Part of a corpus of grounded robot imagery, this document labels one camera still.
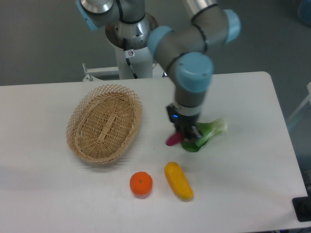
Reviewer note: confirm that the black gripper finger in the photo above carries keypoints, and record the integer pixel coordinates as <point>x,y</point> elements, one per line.
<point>192,134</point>

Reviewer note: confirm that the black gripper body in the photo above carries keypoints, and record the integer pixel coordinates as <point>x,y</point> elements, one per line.
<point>179,120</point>

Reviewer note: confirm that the purple sweet potato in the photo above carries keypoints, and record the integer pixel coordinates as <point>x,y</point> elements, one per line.
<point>174,139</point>

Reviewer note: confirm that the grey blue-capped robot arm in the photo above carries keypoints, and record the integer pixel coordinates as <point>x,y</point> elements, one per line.
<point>182,55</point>

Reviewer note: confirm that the woven wicker basket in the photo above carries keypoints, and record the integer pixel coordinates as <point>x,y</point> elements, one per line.
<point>104,124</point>

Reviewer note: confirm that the green bok choy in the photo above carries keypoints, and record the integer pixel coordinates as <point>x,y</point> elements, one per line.
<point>208,130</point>

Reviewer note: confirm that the yellow squash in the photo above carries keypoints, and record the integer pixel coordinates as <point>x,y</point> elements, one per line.
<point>178,182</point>

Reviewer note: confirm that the orange tangerine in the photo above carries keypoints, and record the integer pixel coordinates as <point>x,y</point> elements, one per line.
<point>141,183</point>

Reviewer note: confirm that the black device at table edge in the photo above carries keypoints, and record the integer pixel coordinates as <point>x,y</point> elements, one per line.
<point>302,207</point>

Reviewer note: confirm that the white metal base frame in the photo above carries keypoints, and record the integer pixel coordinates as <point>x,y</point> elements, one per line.
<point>113,73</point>

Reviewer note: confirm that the white frame at right edge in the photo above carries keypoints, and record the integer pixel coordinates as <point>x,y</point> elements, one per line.
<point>300,110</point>

